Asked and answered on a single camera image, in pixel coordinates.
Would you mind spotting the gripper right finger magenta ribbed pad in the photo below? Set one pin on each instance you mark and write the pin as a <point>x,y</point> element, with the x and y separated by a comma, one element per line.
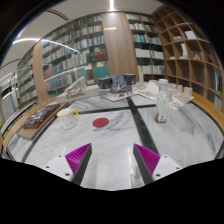
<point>153,166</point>

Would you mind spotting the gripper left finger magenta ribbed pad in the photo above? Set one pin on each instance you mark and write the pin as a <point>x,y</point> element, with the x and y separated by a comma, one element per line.
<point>71,166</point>

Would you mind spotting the clear plastic water bottle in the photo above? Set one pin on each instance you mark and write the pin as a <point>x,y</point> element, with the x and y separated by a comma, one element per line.
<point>162,101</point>

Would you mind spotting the red round coaster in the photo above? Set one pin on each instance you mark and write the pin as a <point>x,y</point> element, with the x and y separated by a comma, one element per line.
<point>100,122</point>

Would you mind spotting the dark brown coaster under bottle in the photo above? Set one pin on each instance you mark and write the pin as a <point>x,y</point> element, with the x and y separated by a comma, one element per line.
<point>160,119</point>

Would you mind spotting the wooden board with dark model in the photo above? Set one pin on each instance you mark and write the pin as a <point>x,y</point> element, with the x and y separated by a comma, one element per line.
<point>38,120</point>

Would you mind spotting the white architectural model left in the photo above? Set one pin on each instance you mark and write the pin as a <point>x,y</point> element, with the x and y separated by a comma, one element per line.
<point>78,90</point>

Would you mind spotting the white city model right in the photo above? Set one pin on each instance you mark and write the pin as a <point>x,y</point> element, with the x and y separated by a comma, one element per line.
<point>178,95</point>

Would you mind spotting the wooden cubby shelf right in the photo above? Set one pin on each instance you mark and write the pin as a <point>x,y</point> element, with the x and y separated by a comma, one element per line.
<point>190,59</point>

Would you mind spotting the wooden column panel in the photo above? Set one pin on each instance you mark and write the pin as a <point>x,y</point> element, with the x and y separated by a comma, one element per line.
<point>119,43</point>

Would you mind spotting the white mug, yellow handle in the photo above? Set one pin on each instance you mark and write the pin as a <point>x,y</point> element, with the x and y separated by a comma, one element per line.
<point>68,118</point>

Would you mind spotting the large glass-front bookshelf wall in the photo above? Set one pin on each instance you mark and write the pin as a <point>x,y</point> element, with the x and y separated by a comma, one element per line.
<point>78,49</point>

